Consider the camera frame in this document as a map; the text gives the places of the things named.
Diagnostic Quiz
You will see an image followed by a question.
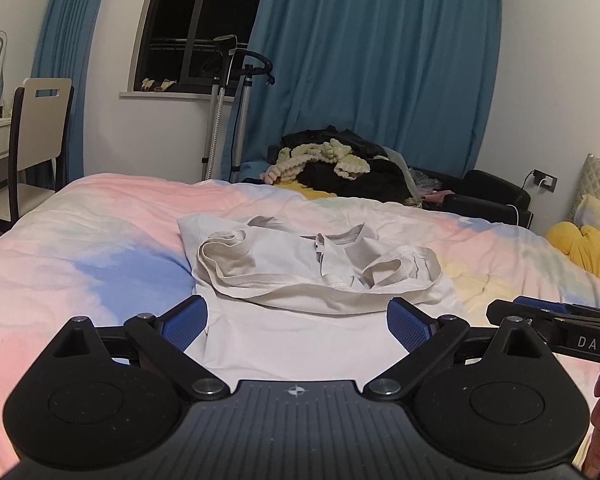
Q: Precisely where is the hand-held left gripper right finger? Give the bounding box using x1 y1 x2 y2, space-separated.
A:
364 297 543 403

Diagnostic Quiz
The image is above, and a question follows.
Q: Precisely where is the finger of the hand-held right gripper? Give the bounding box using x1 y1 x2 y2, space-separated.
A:
512 295 600 318
486 299 563 345

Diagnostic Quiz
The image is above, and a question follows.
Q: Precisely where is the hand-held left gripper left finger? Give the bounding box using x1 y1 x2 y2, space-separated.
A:
52 295 231 403

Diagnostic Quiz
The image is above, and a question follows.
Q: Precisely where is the white t-shirt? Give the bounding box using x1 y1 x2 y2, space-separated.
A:
177 214 460 381

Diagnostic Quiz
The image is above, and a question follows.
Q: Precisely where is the pile of dark clothes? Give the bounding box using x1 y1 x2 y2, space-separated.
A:
267 126 423 208

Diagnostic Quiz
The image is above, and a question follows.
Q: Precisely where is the yellow plush toy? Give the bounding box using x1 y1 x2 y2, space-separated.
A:
545 221 600 298

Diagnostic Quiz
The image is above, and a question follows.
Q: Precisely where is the black armchair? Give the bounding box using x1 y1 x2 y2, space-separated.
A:
412 167 535 231

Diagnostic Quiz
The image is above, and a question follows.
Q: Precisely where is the pastel pink blue blanket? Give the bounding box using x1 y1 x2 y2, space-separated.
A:
0 172 600 480

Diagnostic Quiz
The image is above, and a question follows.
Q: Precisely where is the yellow cloth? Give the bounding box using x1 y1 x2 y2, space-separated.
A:
272 180 338 198

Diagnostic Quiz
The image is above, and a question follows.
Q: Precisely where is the pale green fluffy garment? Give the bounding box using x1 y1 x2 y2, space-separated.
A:
259 137 371 186

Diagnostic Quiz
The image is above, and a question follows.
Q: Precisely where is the standing garment steamer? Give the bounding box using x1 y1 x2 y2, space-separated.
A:
200 34 276 183

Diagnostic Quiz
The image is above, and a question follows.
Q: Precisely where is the wide blue curtain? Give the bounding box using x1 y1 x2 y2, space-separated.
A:
220 0 503 196

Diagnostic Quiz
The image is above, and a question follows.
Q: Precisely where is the narrow blue curtain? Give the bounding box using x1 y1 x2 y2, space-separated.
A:
30 0 116 186

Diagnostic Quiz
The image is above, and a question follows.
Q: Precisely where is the dark framed window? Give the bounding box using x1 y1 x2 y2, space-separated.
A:
120 0 276 98

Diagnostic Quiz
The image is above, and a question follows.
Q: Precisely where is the white charging cable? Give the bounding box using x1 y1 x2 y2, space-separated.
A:
511 177 551 226

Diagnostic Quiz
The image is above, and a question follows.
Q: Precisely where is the dark wall socket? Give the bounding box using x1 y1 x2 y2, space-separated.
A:
532 169 558 192

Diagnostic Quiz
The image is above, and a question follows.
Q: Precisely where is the white chair with dark frame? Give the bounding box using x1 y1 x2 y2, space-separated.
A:
0 78 75 253

